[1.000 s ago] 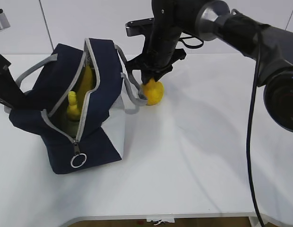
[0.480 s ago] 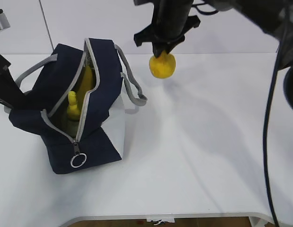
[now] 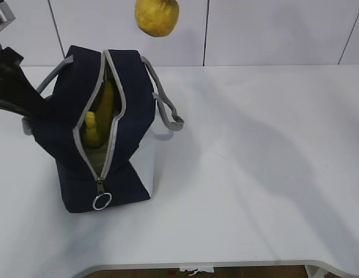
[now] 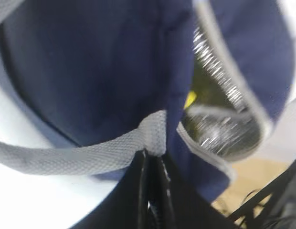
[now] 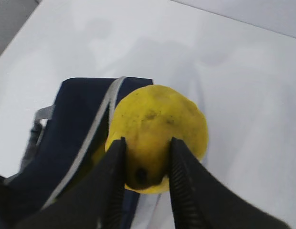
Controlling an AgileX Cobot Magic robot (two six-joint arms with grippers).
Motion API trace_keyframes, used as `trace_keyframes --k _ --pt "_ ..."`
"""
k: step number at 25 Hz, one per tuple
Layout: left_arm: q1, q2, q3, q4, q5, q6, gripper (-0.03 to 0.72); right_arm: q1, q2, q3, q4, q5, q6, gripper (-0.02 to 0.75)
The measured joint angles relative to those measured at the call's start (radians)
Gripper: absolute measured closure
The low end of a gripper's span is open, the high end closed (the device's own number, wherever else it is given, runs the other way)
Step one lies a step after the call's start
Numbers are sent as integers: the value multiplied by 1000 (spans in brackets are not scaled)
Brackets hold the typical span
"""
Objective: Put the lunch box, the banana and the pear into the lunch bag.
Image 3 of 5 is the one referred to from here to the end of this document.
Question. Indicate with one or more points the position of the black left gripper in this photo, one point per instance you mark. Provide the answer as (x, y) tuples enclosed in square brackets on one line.
[(17, 95)]

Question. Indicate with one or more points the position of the yellow banana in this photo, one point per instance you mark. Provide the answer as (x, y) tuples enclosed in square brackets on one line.
[(97, 122)]

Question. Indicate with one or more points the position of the navy blue lunch bag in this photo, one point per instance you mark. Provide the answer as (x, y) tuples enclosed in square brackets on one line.
[(138, 98)]

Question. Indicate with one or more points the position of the yellow pear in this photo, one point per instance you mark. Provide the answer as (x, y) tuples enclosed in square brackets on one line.
[(157, 18)]

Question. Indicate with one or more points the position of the glass container green lid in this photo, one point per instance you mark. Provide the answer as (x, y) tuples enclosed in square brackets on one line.
[(100, 159)]

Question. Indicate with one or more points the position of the white tape on table edge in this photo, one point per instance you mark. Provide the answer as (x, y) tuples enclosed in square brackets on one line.
[(194, 270)]

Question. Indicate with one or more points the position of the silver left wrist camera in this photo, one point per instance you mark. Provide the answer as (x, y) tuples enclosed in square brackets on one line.
[(6, 15)]

